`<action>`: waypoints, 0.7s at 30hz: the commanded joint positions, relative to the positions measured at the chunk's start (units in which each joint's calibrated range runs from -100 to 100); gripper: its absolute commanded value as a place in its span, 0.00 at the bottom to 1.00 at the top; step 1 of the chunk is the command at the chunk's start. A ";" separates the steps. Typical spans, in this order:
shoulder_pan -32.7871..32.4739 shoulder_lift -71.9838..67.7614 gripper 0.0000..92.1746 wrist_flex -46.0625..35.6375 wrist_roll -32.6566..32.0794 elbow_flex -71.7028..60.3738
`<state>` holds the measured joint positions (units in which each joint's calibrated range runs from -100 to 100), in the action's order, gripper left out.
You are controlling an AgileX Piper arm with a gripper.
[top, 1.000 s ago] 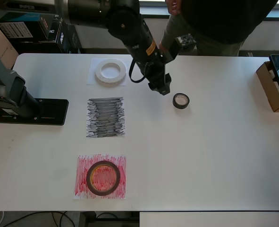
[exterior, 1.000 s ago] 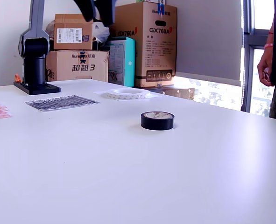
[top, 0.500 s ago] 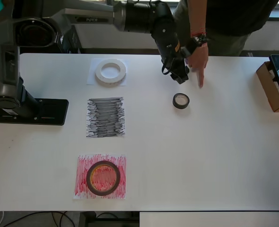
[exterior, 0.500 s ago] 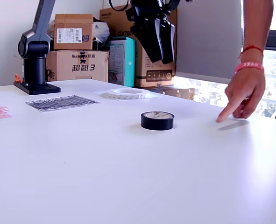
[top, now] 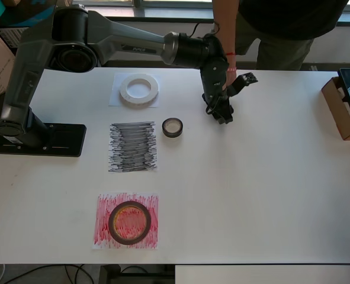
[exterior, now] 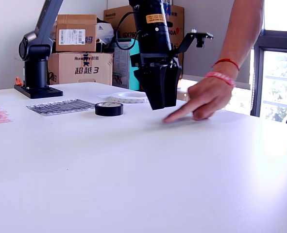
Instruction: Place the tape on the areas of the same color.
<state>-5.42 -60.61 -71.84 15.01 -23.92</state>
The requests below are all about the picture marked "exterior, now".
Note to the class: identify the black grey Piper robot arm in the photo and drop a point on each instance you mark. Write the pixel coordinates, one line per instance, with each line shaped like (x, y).
(36, 72)

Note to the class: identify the teal box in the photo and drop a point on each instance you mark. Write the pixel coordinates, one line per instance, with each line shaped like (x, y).
(121, 68)

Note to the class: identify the orange clamp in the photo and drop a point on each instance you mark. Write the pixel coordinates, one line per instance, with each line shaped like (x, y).
(18, 81)

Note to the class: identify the cardboard box with shipping label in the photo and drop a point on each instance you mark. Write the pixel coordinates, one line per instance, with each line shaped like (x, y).
(85, 24)

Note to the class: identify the blank white paper sheet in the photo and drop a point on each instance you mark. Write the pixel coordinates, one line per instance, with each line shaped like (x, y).
(104, 96)

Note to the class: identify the black scribbled paper sheet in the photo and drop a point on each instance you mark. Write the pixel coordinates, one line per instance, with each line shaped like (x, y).
(65, 106)

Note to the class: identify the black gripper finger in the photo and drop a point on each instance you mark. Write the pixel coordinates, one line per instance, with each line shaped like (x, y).
(173, 82)
(156, 87)

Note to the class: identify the pink wristband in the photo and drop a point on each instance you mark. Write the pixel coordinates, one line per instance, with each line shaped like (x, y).
(221, 77)

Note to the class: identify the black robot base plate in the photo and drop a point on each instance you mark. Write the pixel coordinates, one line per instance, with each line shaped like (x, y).
(43, 92)

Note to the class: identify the grey roller blind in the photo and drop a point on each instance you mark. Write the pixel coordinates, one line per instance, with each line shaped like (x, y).
(206, 14)

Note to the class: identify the person's right forearm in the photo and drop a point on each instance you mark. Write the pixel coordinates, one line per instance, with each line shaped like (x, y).
(242, 29)

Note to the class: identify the grey plastic bag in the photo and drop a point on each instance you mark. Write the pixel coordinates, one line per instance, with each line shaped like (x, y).
(54, 31)

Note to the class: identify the black electrical tape roll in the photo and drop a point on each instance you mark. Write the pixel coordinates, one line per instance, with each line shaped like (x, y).
(109, 111)

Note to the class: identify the red scribbled paper sheet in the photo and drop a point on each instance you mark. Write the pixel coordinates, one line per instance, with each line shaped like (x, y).
(5, 116)

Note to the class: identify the tall GX760A cardboard box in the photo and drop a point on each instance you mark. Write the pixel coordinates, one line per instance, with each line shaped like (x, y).
(178, 19)

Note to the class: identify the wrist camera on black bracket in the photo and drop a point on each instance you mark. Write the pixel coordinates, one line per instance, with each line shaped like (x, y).
(200, 37)

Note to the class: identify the cardboard box with blue print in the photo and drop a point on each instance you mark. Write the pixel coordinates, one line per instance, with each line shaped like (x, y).
(65, 68)

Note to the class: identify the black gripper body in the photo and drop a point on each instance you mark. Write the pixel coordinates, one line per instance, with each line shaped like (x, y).
(155, 59)

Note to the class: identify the white tape roll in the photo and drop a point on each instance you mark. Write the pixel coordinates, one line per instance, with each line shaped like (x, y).
(123, 99)

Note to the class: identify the person's right hand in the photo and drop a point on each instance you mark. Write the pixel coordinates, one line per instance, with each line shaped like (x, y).
(211, 97)

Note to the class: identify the white plastic bag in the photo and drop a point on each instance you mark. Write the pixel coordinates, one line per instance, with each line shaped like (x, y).
(104, 31)

